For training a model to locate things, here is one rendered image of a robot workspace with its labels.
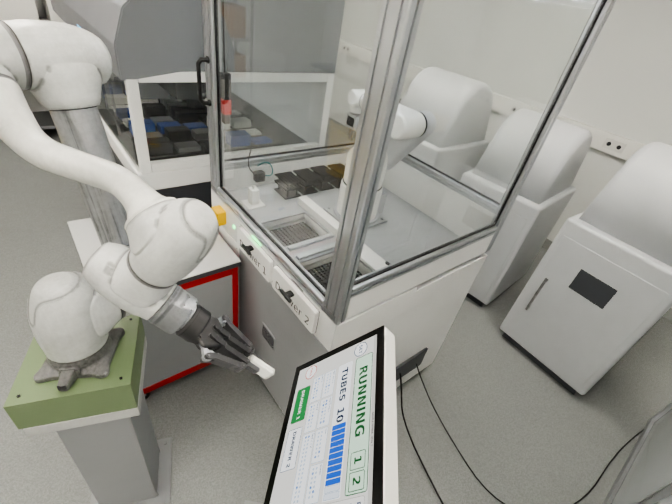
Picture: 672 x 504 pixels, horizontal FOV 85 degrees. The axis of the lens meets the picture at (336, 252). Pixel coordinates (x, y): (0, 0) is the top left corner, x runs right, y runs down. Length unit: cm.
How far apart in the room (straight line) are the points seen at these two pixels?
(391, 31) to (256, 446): 181
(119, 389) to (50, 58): 83
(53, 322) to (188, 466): 110
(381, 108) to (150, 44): 134
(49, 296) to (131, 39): 122
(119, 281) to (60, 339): 44
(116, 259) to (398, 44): 69
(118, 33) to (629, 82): 357
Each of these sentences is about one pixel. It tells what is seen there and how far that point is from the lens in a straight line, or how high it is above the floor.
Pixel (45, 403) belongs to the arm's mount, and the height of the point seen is 86.
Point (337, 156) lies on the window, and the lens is 104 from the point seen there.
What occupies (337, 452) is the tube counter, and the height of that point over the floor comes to 111.
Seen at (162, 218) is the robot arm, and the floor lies 150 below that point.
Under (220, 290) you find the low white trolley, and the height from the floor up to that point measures 61.
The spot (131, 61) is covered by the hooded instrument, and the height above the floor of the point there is 144.
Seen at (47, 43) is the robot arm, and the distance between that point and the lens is 108.
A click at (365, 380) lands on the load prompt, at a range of 86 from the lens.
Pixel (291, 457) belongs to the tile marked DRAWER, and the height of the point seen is 101.
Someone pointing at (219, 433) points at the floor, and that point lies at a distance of 209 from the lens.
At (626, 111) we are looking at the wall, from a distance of 398.
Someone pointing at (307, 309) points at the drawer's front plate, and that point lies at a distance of 133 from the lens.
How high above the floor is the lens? 186
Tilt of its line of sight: 36 degrees down
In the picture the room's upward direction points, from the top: 11 degrees clockwise
